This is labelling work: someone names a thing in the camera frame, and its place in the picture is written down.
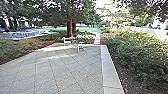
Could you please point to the small white garden table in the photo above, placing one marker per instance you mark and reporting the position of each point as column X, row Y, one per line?
column 79, row 45

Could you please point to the white garden bench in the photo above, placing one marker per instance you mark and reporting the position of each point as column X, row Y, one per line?
column 67, row 40

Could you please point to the brown tree trunk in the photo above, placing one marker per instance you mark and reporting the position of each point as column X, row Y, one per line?
column 70, row 21

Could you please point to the green hedge shrub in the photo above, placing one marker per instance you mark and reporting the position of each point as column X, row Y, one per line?
column 140, row 53

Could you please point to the garden pond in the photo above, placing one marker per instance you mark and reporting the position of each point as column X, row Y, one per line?
column 26, row 33

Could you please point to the reddish brown shrub bed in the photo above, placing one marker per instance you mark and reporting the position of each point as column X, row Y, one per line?
column 20, row 46

